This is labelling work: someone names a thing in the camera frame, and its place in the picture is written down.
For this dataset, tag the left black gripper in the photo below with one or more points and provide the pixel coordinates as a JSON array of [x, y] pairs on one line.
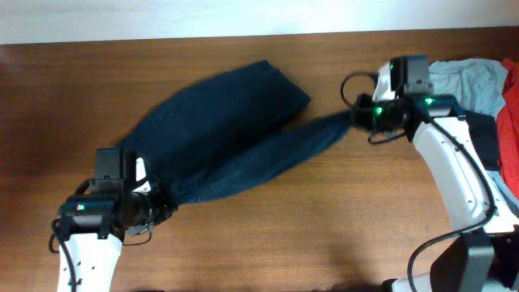
[[168, 202]]

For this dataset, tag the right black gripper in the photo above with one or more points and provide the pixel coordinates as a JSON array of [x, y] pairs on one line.
[[358, 116]]

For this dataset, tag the navy blue shorts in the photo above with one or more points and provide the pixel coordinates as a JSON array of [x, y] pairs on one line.
[[226, 134]]

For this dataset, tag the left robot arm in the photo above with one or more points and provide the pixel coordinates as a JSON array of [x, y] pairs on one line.
[[121, 199]]

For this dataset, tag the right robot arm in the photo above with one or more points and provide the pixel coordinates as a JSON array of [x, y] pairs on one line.
[[481, 251]]

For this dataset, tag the light grey t-shirt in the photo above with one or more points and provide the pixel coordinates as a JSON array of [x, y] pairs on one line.
[[476, 83]]

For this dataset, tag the black garment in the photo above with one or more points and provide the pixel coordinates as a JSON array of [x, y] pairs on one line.
[[483, 133]]

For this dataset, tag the red garment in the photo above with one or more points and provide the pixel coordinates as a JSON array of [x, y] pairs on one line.
[[507, 128]]

